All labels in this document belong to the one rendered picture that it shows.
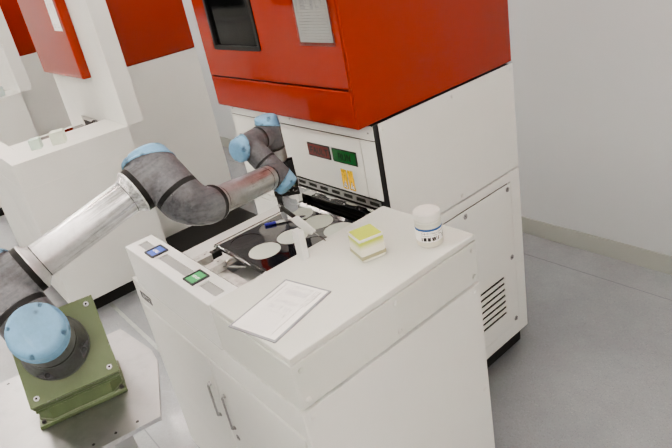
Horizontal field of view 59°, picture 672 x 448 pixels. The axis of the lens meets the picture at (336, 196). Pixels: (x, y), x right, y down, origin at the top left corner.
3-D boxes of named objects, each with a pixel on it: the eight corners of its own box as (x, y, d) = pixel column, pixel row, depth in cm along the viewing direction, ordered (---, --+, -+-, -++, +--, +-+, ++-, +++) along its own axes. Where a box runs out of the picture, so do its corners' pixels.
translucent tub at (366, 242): (374, 243, 162) (370, 221, 159) (388, 254, 156) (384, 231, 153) (350, 253, 160) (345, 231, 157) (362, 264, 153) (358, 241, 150)
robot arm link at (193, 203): (206, 220, 136) (306, 171, 179) (175, 186, 138) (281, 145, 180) (183, 250, 142) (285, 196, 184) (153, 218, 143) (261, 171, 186)
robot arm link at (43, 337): (40, 380, 130) (26, 373, 118) (2, 335, 132) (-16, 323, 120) (88, 342, 135) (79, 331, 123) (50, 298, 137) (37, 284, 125)
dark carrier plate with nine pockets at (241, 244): (302, 204, 212) (301, 202, 212) (368, 227, 187) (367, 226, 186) (219, 246, 193) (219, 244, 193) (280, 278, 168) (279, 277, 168)
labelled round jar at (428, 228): (428, 232, 162) (424, 201, 158) (449, 239, 157) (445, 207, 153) (411, 243, 158) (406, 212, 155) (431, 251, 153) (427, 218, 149)
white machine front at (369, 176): (257, 191, 250) (233, 99, 234) (396, 242, 190) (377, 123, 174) (251, 194, 249) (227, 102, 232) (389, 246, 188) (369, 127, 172)
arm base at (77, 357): (44, 394, 138) (35, 390, 129) (7, 343, 140) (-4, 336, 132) (102, 351, 145) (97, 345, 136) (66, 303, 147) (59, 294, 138)
